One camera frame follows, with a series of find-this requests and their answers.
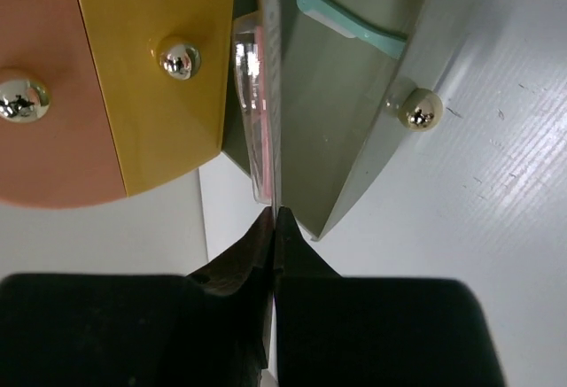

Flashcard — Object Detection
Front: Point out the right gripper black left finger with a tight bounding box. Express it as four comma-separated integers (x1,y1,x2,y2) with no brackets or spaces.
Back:
1,209,274,386

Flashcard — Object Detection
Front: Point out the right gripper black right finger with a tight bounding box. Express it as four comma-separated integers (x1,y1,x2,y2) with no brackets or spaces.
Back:
275,208,505,386

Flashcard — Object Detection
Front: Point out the orange drawer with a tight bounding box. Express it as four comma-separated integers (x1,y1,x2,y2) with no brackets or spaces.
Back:
1,0,126,208

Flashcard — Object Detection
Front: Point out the pink makeup palette card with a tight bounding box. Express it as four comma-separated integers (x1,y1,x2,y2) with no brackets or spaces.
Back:
232,0,282,211

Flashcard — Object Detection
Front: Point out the teal plastic spatula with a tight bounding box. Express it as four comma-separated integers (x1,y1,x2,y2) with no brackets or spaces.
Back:
296,0,407,59

